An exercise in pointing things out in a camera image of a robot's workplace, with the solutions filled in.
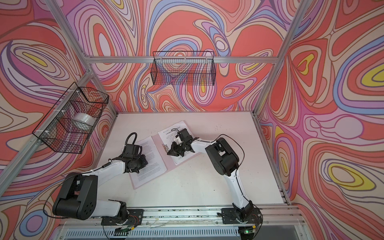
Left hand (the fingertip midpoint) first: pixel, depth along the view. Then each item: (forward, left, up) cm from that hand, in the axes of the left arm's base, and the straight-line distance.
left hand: (148, 160), depth 93 cm
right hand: (+3, -13, 0) cm, 13 cm away
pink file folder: (-3, -13, 0) cm, 14 cm away
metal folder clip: (+8, -11, 0) cm, 14 cm away
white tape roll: (+7, +26, +31) cm, 41 cm away
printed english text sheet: (-3, -5, 0) cm, 6 cm away
